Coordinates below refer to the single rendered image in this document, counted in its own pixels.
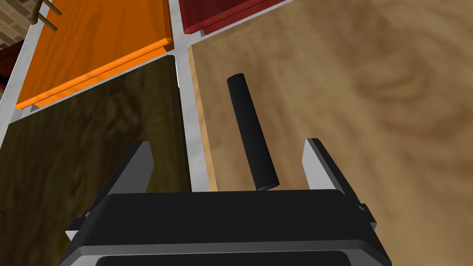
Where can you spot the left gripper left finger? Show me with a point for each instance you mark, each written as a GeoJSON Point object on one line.
{"type": "Point", "coordinates": [136, 170]}

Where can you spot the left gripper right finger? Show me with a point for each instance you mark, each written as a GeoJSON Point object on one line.
{"type": "Point", "coordinates": [320, 170]}

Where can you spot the dark brown wooden cupboard door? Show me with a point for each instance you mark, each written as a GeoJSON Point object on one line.
{"type": "Point", "coordinates": [74, 147]}

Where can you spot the grey cupboard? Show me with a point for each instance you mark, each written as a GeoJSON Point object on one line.
{"type": "Point", "coordinates": [192, 125]}

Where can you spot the light brown wooden cupboard door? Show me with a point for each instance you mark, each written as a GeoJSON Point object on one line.
{"type": "Point", "coordinates": [351, 103]}

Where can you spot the orange wooden cupboard door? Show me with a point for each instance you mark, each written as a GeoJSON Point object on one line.
{"type": "Point", "coordinates": [96, 44]}

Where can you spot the dark red cupboard door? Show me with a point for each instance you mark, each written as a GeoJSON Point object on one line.
{"type": "Point", "coordinates": [218, 13]}

